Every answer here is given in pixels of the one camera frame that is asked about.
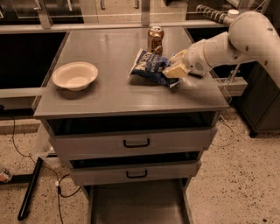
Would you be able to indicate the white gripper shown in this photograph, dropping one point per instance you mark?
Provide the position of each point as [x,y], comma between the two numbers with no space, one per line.
[193,59]

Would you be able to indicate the blue kettle chip bag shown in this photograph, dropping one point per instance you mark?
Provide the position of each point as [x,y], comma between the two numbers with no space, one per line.
[151,66]

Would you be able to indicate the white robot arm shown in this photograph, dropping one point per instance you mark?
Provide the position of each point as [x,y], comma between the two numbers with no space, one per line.
[250,37]

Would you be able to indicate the grey top drawer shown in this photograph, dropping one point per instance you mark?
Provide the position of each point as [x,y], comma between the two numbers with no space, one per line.
[131,135]

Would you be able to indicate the grey drawer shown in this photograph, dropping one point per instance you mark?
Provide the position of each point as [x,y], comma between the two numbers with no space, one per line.
[151,202]
[131,135]
[113,170]

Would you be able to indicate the grey drawer cabinet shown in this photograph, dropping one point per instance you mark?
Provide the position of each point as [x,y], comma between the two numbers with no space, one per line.
[114,93]

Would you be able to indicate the grey middle drawer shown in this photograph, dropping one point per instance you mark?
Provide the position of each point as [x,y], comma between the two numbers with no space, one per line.
[113,170]

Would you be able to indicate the grey bottom drawer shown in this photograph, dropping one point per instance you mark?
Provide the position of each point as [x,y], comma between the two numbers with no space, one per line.
[151,202]

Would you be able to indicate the gold soda can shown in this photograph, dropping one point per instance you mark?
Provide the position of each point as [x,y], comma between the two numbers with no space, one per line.
[155,38]

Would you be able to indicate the white power strip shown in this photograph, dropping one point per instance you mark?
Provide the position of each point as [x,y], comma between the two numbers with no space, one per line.
[225,18]

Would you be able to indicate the dark grey side cabinet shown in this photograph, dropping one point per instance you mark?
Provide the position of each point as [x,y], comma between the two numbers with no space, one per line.
[259,104]

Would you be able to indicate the white paper bowl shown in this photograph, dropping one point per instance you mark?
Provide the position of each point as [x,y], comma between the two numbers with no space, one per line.
[75,76]

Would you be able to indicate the black metal floor bar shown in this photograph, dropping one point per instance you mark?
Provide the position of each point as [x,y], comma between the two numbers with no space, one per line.
[23,212]

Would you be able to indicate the small can on floor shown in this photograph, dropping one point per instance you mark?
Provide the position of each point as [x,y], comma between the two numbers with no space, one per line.
[5,175]

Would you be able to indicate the black top drawer handle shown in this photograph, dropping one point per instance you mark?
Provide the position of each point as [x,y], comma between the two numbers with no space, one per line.
[136,144]

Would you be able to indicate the black drawer handle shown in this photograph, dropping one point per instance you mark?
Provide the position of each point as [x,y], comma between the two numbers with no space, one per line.
[136,174]
[136,144]

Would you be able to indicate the black middle drawer handle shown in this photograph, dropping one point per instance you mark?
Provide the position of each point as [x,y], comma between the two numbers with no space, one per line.
[136,174]

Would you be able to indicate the grey metal frame rail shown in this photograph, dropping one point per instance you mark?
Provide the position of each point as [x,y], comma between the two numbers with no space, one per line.
[37,28]

